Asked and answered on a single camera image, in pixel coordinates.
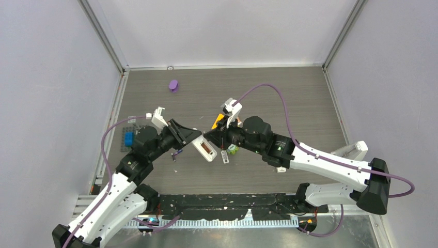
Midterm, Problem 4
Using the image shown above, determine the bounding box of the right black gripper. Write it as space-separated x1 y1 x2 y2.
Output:
205 115 263 154

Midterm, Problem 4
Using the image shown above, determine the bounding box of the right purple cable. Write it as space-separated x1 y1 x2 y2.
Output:
236 83 415 198

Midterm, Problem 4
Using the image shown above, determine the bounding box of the blue lego brick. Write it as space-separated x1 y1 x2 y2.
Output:
123 132 135 147

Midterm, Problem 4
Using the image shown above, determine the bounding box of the green monster toy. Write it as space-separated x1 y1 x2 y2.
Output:
226 144 239 154

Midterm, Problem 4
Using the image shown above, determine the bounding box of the white remote battery cover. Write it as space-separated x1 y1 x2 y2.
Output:
221 150 229 164

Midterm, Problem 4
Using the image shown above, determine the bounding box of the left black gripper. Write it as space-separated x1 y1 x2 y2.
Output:
148 119 201 162

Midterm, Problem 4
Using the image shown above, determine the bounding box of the grey lego baseplate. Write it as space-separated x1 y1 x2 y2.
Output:
120 124 140 152

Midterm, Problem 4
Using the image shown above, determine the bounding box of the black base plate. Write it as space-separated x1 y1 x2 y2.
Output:
143 193 328 221

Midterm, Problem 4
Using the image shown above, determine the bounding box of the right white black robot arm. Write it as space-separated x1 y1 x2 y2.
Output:
205 116 391 215

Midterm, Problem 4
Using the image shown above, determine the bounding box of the small grey sticker tile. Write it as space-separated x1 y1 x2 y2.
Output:
128 116 136 123

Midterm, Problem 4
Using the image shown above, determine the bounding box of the yellow triangular toy block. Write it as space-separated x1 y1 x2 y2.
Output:
211 114 225 130

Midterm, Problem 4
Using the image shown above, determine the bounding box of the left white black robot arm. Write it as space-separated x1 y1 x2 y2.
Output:
52 119 202 247

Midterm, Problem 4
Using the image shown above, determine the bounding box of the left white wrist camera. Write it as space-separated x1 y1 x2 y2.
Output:
146 106 168 130

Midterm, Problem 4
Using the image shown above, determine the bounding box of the purple plastic cap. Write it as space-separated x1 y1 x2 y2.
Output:
168 80 179 93

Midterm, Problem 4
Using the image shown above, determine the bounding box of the white remote control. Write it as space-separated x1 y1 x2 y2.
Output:
276 167 287 173
191 135 217 162

